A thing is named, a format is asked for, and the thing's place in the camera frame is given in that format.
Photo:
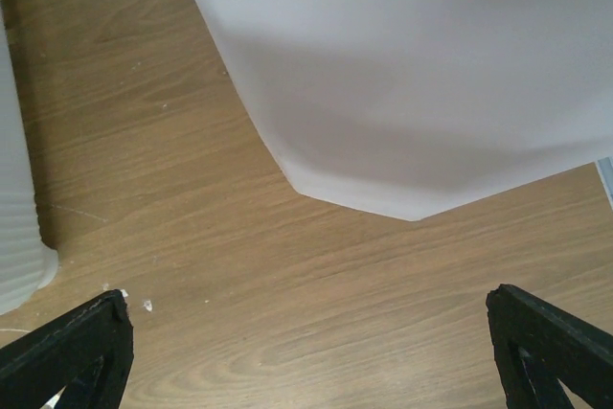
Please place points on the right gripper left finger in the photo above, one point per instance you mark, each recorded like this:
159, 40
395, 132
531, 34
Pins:
83, 356

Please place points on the white rectangular tub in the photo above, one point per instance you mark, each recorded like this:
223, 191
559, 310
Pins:
27, 264

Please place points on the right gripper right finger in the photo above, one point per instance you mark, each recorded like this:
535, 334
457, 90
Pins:
541, 351

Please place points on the white faceted bin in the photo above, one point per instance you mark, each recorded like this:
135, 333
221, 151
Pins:
410, 108

